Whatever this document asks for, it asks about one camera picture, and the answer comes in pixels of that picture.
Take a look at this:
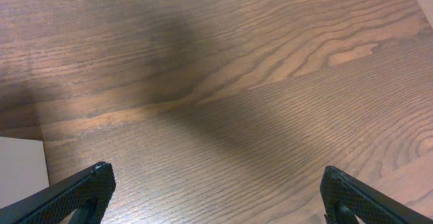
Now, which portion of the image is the white cardboard box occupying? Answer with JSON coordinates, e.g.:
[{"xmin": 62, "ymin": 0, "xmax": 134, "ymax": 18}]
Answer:
[{"xmin": 0, "ymin": 137, "xmax": 49, "ymax": 208}]

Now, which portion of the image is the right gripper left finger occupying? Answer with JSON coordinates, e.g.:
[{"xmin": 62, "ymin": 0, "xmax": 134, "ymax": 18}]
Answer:
[{"xmin": 1, "ymin": 162, "xmax": 116, "ymax": 224}]

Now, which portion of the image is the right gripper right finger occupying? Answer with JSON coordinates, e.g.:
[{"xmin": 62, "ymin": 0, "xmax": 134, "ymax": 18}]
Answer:
[{"xmin": 320, "ymin": 166, "xmax": 432, "ymax": 224}]

